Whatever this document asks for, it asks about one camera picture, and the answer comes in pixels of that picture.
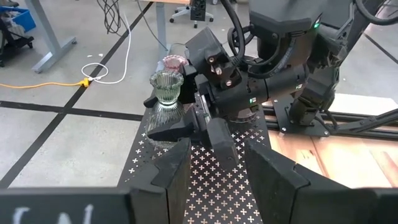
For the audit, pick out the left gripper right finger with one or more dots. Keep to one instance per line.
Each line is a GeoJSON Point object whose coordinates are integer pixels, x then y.
{"type": "Point", "coordinates": [280, 193]}

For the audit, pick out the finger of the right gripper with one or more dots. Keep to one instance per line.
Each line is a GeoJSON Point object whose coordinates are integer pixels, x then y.
{"type": "Point", "coordinates": [174, 130]}
{"type": "Point", "coordinates": [189, 84]}

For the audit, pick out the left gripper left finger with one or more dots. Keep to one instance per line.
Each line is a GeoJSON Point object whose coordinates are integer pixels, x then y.
{"type": "Point", "coordinates": [168, 199]}

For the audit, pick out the clear ribbed glass vase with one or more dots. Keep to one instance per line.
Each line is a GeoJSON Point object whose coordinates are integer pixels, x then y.
{"type": "Point", "coordinates": [166, 85]}

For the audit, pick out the pink glass candle holder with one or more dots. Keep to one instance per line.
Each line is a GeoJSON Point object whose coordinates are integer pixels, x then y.
{"type": "Point", "coordinates": [174, 62]}

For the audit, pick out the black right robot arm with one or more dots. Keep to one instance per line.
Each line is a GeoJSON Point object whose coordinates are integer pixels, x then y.
{"type": "Point", "coordinates": [280, 18]}

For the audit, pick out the black perforated metal shelf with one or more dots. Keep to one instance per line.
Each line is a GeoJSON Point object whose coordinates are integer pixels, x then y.
{"type": "Point", "coordinates": [214, 193]}

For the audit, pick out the grey desk leg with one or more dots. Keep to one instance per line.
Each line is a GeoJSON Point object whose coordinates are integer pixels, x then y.
{"type": "Point", "coordinates": [160, 28]}
{"type": "Point", "coordinates": [46, 34]}

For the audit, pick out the office chair base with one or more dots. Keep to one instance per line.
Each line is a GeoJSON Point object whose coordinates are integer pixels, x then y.
{"type": "Point", "coordinates": [198, 11]}

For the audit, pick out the blue plastic bin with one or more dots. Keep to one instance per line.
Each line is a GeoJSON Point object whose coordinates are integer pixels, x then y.
{"type": "Point", "coordinates": [25, 18]}

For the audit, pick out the black cart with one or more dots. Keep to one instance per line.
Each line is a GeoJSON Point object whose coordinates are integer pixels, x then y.
{"type": "Point", "coordinates": [9, 43]}

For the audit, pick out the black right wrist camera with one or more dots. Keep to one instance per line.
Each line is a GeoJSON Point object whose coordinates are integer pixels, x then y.
{"type": "Point", "coordinates": [211, 53]}

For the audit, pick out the black aluminium frame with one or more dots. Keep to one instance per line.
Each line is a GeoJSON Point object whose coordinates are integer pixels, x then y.
{"type": "Point", "coordinates": [367, 134]}

